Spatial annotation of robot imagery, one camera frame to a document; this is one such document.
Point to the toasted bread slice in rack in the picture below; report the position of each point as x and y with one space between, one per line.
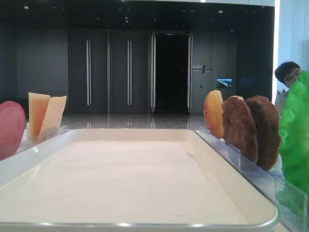
213 113

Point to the brown meat patty front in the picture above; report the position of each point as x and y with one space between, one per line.
239 127

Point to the brown meat patty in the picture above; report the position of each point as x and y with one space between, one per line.
266 118
239 127

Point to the pale yellow cheese slice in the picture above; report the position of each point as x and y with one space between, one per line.
54 114

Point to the brown meat patty rear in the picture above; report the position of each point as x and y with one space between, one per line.
266 118

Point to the orange cheese slice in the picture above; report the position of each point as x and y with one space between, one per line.
37 104

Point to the green lettuce leaf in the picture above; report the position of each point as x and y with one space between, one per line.
294 131

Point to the dark double door middle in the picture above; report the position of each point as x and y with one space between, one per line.
129 72

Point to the dark double door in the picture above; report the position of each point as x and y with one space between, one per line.
129 72
88 71

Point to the dark double door left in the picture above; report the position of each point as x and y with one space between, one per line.
88 71

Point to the white rectangular tray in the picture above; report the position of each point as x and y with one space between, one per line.
128 180

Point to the clear acrylic left rack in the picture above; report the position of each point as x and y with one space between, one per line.
28 143

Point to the clear acrylic rack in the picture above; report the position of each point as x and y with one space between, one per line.
292 202
28 143

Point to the person with glasses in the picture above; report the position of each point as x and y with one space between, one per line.
287 73

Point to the clear acrylic right rack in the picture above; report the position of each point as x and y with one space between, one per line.
292 202

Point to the small wall screen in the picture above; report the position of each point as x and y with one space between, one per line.
224 82

